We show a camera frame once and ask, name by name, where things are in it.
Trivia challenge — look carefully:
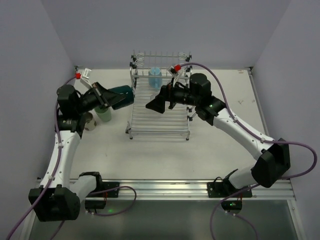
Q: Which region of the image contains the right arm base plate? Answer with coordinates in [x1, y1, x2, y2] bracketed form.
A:
[206, 176, 253, 214]

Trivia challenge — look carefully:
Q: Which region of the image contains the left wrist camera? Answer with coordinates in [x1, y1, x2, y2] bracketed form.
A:
[80, 68, 93, 90]

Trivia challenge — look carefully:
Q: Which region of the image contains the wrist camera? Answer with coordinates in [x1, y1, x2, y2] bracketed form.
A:
[167, 64, 183, 86]
[80, 68, 93, 90]

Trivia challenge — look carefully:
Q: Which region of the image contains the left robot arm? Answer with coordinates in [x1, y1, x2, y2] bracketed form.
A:
[28, 82, 134, 222]

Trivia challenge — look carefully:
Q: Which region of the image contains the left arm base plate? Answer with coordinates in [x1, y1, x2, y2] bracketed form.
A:
[84, 181, 120, 213]

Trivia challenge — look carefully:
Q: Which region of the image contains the blue plastic mug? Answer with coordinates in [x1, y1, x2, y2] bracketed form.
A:
[148, 67, 163, 89]

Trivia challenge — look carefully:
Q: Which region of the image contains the metal dish rack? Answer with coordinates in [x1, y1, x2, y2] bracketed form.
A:
[125, 51, 193, 140]

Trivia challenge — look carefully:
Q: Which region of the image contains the light green plastic cup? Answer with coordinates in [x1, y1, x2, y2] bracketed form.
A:
[94, 107, 112, 122]

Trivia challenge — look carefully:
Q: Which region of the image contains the aluminium mounting rail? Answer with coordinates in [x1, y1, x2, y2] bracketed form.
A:
[31, 177, 296, 201]

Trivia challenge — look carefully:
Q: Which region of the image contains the dark green ceramic mug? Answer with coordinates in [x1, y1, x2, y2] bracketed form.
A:
[109, 85, 135, 110]

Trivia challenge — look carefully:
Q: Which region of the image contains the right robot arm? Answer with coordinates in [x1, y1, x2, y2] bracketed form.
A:
[145, 73, 291, 190]

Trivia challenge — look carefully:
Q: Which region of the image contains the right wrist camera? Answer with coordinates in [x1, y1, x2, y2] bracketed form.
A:
[167, 64, 183, 86]

